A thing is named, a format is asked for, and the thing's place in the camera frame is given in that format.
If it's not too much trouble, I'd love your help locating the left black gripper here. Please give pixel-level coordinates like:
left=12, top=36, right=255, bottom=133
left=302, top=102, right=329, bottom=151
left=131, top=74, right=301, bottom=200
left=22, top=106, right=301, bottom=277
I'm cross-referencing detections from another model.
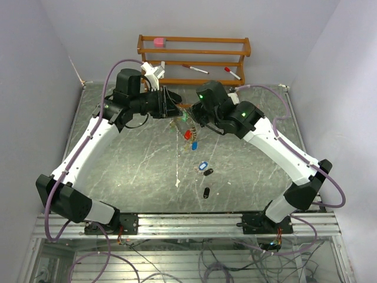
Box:
left=130, top=85, right=184, bottom=119

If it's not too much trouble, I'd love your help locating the keyring chain with keys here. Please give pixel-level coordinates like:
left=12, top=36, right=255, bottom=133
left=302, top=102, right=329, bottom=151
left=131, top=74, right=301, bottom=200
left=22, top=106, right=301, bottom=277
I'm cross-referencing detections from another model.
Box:
left=169, top=110, right=200, bottom=153

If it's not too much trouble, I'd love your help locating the green key tag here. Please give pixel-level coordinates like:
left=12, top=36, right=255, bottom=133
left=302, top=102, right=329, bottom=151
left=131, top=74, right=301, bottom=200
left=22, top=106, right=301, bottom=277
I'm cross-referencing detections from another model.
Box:
left=181, top=112, right=188, bottom=122

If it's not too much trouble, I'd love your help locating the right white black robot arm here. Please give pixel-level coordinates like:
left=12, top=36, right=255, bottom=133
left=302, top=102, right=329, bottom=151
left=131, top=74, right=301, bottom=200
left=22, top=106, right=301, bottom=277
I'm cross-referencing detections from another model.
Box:
left=191, top=81, right=332, bottom=233

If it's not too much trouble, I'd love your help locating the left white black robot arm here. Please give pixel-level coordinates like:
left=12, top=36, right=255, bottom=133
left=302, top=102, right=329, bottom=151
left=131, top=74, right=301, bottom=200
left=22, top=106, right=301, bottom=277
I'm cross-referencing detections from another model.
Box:
left=36, top=62, right=181, bottom=234

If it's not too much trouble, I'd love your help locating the white clamp tool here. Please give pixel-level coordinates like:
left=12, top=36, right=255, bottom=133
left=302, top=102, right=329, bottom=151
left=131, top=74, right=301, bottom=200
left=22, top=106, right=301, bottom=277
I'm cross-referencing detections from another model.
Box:
left=160, top=61, right=165, bottom=77

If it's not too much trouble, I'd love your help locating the red white marker pen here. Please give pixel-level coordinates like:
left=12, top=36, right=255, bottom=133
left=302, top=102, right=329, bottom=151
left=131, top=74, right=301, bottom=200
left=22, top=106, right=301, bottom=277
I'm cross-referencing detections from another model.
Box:
left=182, top=64, right=210, bottom=75

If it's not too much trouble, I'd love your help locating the red capped white marker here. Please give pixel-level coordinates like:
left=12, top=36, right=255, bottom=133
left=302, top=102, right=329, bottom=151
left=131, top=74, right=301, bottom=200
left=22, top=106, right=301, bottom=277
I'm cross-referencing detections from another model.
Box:
left=224, top=67, right=242, bottom=80

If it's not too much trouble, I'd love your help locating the blue key tag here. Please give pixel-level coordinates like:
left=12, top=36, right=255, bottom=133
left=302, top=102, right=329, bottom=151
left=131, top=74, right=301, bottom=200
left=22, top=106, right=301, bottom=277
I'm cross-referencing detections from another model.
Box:
left=198, top=162, right=208, bottom=171

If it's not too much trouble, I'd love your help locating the black key tag upper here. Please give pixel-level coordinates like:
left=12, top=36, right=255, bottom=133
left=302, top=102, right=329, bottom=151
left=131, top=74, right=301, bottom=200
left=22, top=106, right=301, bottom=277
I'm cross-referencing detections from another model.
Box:
left=203, top=169, right=214, bottom=176

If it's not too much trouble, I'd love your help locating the black key tag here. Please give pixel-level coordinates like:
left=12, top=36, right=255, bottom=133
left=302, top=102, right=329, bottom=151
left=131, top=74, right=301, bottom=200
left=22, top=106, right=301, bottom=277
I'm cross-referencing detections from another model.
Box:
left=203, top=169, right=214, bottom=176
left=203, top=187, right=210, bottom=199

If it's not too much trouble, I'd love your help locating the pink eraser block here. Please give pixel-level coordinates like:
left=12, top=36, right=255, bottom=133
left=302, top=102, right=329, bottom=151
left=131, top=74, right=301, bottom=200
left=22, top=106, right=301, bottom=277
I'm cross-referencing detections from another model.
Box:
left=153, top=37, right=166, bottom=48

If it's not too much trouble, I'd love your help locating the wooden three-tier rack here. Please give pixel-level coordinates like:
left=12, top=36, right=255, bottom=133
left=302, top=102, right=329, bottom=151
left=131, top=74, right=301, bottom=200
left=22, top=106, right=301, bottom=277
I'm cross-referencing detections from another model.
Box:
left=137, top=34, right=252, bottom=87

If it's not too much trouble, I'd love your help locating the black key tag lower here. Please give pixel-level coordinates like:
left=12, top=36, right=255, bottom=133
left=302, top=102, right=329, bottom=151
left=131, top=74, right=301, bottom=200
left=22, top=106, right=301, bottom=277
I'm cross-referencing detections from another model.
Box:
left=203, top=187, right=210, bottom=199

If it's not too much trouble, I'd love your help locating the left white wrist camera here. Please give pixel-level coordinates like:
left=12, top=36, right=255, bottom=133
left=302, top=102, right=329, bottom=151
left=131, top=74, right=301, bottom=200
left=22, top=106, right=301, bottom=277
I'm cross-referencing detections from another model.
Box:
left=141, top=62, right=163, bottom=90

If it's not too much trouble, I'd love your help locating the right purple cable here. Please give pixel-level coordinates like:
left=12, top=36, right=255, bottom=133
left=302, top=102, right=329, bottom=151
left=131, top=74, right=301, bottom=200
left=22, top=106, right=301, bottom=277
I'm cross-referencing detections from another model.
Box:
left=235, top=84, right=346, bottom=256

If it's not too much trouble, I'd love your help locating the purple cable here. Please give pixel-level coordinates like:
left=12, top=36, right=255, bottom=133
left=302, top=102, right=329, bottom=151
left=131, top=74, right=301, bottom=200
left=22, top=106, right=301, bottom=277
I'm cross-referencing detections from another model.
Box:
left=235, top=84, right=346, bottom=256
left=43, top=58, right=144, bottom=283

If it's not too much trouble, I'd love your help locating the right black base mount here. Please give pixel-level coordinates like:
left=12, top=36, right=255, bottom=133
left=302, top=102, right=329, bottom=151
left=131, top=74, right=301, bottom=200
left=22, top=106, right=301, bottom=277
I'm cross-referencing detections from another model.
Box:
left=236, top=212, right=293, bottom=235

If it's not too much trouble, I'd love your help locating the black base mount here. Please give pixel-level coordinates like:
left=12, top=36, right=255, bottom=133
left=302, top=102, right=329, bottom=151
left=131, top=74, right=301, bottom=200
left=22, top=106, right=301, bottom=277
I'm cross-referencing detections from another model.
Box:
left=84, top=213, right=139, bottom=235
left=236, top=212, right=293, bottom=235

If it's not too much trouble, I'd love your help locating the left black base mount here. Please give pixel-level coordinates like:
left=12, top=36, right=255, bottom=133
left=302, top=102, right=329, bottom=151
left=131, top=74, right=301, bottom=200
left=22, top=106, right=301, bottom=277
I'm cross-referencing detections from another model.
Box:
left=84, top=213, right=139, bottom=235

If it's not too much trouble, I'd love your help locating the aluminium rail frame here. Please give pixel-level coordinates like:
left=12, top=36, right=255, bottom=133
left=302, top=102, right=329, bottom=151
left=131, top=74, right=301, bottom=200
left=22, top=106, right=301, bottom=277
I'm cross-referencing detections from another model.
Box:
left=32, top=213, right=341, bottom=239

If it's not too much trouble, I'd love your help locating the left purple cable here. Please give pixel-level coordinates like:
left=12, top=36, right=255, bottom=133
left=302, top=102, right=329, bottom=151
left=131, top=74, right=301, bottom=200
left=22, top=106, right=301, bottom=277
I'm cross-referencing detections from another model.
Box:
left=43, top=58, right=144, bottom=283

